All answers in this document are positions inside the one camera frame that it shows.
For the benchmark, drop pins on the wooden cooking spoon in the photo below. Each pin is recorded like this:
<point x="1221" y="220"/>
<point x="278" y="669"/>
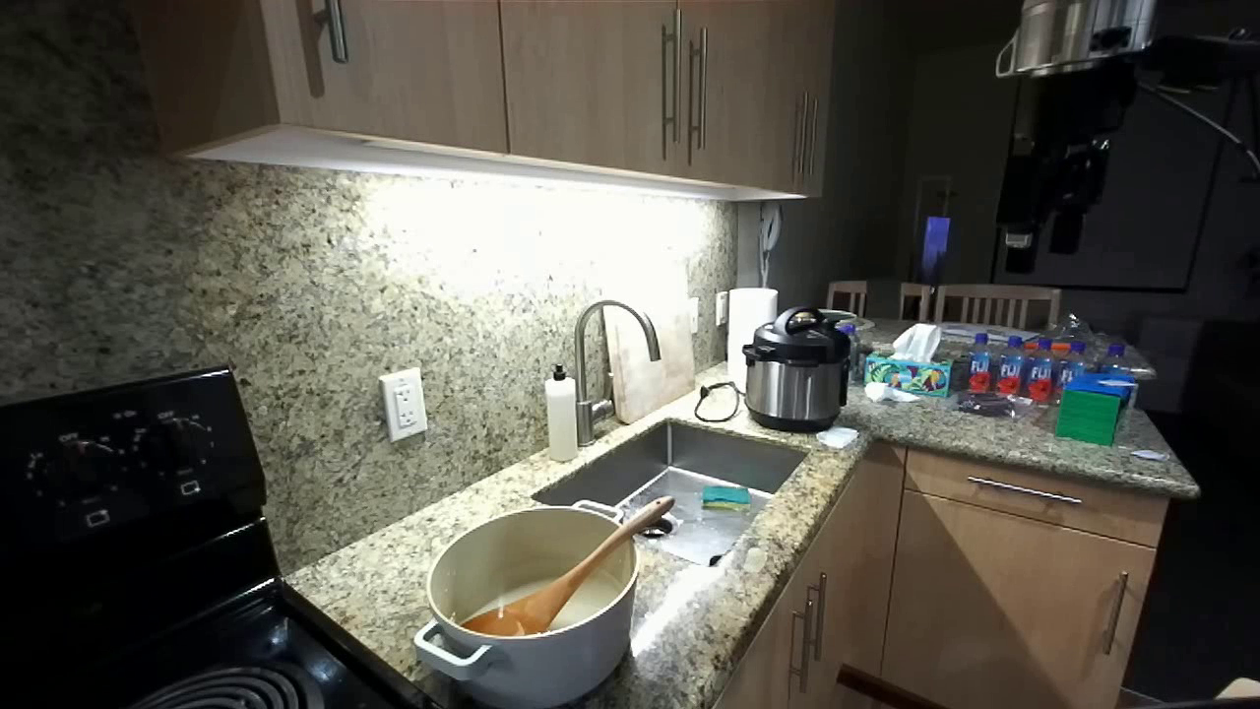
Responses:
<point x="535" y="606"/>

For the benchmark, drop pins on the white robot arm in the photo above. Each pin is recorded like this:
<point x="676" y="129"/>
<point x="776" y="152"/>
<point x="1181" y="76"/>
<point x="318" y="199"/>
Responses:
<point x="1063" y="38"/>

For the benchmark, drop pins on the white enamel cooking pot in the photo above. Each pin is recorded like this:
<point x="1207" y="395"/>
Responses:
<point x="508" y="555"/>

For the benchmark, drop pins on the wooden cutting board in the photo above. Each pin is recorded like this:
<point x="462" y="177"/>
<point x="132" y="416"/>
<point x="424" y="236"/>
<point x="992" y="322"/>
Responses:
<point x="647" y="379"/>

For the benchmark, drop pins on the white soap dispenser bottle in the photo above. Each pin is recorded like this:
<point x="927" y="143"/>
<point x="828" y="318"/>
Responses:
<point x="559" y="416"/>

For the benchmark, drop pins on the white paper towel roll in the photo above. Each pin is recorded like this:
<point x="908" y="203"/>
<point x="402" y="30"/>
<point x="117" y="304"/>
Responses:
<point x="749" y="310"/>

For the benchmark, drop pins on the stainless steel sink basin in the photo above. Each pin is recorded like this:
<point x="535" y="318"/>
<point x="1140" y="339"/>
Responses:
<point x="680" y="459"/>

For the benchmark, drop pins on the green sponge in sink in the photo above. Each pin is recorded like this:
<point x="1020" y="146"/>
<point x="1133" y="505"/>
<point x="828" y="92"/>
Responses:
<point x="723" y="497"/>

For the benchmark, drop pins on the stainless steel pressure cooker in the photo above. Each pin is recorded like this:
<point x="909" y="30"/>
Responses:
<point x="797" y="370"/>

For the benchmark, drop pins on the tissue box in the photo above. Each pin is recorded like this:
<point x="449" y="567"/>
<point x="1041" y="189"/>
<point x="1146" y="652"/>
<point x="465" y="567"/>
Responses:
<point x="909" y="365"/>

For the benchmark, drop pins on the wooden dining chairs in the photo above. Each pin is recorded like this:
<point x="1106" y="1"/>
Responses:
<point x="987" y="304"/>

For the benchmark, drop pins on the pack of red bottles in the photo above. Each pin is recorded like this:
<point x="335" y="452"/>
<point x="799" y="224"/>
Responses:
<point x="1038" y="370"/>

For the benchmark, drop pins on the lower wooden counter cabinets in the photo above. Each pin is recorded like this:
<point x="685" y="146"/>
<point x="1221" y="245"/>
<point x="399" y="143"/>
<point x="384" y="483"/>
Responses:
<point x="954" y="584"/>

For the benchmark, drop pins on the green box on counter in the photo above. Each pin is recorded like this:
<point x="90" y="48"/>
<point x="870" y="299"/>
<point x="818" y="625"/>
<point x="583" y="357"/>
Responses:
<point x="1092" y="407"/>

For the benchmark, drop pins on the black electric stove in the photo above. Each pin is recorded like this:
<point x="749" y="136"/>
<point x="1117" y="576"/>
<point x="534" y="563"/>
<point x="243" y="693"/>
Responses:
<point x="140" y="572"/>

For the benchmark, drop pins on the white wall power outlet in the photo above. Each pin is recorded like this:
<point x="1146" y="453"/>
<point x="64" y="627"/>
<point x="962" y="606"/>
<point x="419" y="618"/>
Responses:
<point x="402" y="402"/>

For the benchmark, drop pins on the upper wooden wall cabinets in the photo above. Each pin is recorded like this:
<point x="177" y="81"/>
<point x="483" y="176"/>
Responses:
<point x="690" y="96"/>

